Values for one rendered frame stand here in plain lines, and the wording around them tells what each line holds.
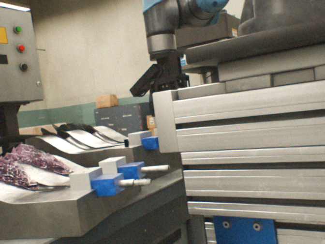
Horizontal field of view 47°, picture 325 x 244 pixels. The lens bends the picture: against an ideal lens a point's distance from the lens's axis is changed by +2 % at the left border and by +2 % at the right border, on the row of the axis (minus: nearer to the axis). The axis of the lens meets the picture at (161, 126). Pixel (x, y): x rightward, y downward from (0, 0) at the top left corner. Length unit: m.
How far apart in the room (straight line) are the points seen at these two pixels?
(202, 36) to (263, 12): 4.42
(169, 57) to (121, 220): 0.44
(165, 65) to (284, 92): 0.54
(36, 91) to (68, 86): 7.89
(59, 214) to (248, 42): 0.36
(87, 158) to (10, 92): 0.83
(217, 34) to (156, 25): 3.88
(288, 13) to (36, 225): 0.45
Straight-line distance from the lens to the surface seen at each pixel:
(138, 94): 1.01
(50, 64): 10.07
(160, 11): 0.97
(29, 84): 1.76
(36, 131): 4.77
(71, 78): 9.60
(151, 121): 7.83
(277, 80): 0.49
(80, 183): 0.62
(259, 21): 0.48
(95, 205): 0.61
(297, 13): 0.47
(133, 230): 0.81
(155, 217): 0.88
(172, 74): 0.95
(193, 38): 4.94
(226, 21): 4.84
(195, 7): 0.91
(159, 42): 0.95
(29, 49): 1.80
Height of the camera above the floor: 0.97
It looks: 3 degrees down
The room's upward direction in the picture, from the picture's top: 7 degrees counter-clockwise
